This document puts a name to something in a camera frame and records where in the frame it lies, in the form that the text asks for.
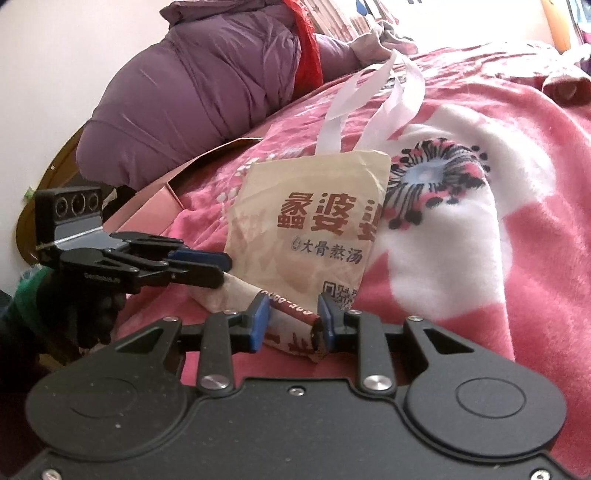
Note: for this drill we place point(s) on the purple duvet bundle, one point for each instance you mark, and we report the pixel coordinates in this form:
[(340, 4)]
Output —
[(222, 68)]

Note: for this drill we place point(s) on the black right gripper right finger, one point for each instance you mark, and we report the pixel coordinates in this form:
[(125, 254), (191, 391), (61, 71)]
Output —
[(457, 393)]

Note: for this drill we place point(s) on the beige printed shopping bag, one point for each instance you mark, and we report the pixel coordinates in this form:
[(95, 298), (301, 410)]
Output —
[(303, 227)]

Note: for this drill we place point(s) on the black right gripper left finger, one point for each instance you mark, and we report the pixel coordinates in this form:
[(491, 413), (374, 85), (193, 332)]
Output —
[(126, 398)]

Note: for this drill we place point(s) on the red floral blanket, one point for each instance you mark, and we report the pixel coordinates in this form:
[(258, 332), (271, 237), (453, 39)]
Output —
[(487, 227)]

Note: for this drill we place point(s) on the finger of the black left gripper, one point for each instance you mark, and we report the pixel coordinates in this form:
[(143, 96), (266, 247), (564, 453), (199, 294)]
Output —
[(162, 273), (157, 248)]

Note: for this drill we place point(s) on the grey crumpled garment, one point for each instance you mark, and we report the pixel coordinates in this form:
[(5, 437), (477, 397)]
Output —
[(339, 58)]

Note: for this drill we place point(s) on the black camera box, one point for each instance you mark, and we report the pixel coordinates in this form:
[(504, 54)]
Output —
[(64, 214)]

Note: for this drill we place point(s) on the pink cardboard box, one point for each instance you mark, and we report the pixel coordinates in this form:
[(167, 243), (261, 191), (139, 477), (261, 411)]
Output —
[(153, 209)]

